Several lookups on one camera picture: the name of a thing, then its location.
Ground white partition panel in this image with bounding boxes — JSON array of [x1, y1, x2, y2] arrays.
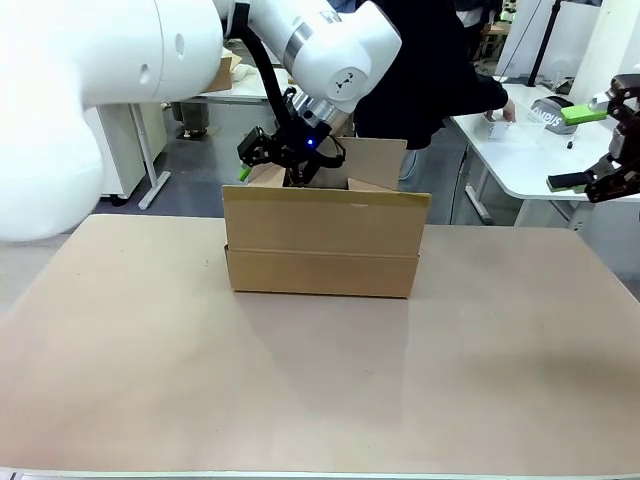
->
[[569, 0, 640, 101]]

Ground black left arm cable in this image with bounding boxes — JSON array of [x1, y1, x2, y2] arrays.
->
[[233, 2, 301, 151]]

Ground black stand pole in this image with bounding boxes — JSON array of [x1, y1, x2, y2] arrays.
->
[[524, 0, 564, 89]]

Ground background person grey trousers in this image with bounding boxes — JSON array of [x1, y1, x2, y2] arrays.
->
[[172, 99, 211, 140]]

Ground white drawer cabinet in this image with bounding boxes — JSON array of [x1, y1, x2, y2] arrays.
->
[[97, 102, 169, 206]]

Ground background person dark clothes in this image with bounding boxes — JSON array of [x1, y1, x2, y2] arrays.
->
[[457, 0, 501, 76]]

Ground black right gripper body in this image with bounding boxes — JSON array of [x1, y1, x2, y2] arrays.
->
[[607, 114, 640, 174]]

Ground small open cardboard box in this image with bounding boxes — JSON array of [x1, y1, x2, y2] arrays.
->
[[204, 49, 246, 94]]

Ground brown cardboard shipping box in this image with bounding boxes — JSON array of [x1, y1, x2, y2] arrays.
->
[[221, 137, 432, 301]]

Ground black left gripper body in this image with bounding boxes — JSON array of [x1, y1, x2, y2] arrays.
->
[[272, 115, 331, 174]]

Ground person's left forearm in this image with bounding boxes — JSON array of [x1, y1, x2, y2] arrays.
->
[[449, 69, 510, 114]]

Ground clear plastic container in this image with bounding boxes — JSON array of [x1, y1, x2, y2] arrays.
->
[[487, 119, 549, 146]]

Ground white board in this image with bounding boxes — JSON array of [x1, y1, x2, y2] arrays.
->
[[497, 0, 601, 81]]

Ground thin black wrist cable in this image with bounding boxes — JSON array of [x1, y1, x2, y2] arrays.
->
[[319, 134, 347, 169]]

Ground person in dark sweatshirt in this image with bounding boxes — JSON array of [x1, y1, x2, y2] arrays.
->
[[352, 0, 509, 182]]

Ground white desk with legs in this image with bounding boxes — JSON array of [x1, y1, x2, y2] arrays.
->
[[89, 64, 296, 211]]

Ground grey zip pouch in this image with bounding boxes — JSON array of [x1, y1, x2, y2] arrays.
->
[[529, 94, 584, 137]]

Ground white rounded side table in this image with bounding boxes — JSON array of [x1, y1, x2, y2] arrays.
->
[[447, 82, 640, 231]]

